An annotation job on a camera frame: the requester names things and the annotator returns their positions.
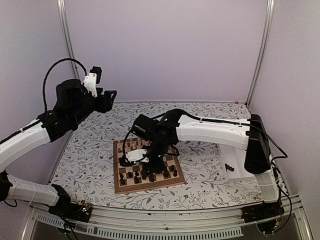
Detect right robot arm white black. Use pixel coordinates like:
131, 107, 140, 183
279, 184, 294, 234
122, 109, 280, 218

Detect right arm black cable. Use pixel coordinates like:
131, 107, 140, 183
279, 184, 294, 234
247, 118, 288, 161

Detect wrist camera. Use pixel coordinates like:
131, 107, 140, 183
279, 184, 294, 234
83, 66, 102, 98
119, 149, 149, 167

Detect wooden chess board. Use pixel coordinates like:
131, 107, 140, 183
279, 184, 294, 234
113, 140, 187, 194

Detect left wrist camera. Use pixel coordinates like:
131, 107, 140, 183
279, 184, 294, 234
83, 66, 102, 98

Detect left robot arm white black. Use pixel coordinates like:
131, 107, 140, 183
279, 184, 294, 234
0, 79, 117, 217

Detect white chess piece row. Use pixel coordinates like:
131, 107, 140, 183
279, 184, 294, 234
114, 137, 148, 152

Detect floral patterned table mat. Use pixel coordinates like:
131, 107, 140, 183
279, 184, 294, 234
50, 102, 262, 210

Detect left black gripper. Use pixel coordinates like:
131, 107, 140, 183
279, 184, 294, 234
69, 87, 117, 125

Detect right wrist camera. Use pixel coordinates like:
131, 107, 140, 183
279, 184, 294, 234
119, 149, 149, 167

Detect dark king piece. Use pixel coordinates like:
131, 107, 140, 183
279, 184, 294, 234
149, 174, 155, 182

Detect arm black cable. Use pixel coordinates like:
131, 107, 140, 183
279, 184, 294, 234
247, 118, 288, 161
42, 58, 88, 111

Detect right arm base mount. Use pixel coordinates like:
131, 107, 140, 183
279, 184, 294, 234
241, 200, 285, 235

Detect dark knight piece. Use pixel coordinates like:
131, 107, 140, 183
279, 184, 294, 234
134, 176, 140, 184

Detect dark rook corner piece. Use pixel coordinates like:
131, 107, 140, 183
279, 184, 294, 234
120, 178, 126, 185

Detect white plastic tray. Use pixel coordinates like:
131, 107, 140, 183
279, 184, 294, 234
217, 144, 256, 183

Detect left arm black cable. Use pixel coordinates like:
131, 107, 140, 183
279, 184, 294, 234
42, 58, 88, 111

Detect dark chess pieces in tray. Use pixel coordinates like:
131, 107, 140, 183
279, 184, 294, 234
224, 163, 235, 172

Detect aluminium front rail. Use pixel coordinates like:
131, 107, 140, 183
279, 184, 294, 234
21, 194, 314, 240

